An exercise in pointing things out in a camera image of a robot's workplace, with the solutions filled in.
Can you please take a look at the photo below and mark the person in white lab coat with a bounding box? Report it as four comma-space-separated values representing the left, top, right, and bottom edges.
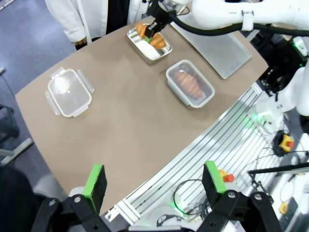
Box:
44, 0, 148, 47

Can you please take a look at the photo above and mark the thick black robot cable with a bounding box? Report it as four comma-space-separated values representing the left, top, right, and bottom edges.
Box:
166, 14, 309, 37

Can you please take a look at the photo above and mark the white bread loaf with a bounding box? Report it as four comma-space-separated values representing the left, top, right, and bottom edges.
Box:
136, 40, 162, 59

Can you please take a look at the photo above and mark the black looped cable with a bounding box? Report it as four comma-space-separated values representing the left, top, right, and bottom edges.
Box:
171, 178, 208, 216

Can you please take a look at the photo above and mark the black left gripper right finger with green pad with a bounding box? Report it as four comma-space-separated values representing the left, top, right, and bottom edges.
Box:
197, 160, 283, 232

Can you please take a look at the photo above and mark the clear airtight plastic container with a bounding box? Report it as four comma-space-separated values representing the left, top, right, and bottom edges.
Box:
166, 59, 216, 109

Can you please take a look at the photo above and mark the clear airtight container lid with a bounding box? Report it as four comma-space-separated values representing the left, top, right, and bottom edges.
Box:
44, 67, 95, 118

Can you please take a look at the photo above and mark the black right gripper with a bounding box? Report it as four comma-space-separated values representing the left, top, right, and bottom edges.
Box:
143, 0, 179, 44

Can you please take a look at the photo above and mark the grey metal floor leg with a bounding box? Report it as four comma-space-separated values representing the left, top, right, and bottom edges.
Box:
0, 137, 34, 165

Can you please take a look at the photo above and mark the aluminium profile frame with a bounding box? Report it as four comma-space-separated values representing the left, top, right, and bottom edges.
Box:
105, 81, 265, 223

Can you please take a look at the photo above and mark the white device with green light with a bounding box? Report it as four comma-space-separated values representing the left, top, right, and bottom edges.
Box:
291, 36, 309, 57

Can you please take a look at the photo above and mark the golden brown croissant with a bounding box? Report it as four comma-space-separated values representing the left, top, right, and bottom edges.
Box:
134, 21, 167, 49
174, 70, 203, 100

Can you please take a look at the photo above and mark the white cable strap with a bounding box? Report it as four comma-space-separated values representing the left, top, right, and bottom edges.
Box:
242, 9, 254, 31

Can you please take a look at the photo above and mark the flat steel baking sheet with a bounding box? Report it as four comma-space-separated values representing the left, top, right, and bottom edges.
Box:
170, 22, 253, 80

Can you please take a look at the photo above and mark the deep steel tray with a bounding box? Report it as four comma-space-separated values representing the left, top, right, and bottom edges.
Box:
126, 26, 173, 66

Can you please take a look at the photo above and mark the yellow emergency stop button box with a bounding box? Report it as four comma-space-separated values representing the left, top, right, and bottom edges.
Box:
272, 130, 295, 158

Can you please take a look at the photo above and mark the red emergency stop button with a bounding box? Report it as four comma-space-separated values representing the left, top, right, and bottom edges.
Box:
218, 169, 235, 183

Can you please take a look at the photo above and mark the black chair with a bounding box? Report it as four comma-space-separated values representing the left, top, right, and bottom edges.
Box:
0, 103, 20, 147

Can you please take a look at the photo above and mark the black horizontal bar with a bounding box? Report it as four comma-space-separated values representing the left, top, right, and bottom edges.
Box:
247, 162, 309, 175

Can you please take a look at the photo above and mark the black keyboard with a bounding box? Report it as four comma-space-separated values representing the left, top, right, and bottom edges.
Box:
280, 196, 299, 231

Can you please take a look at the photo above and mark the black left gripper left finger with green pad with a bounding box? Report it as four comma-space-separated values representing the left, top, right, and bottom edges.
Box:
30, 164, 111, 232

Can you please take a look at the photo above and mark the person's right hand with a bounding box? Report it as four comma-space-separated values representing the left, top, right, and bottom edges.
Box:
74, 38, 88, 51

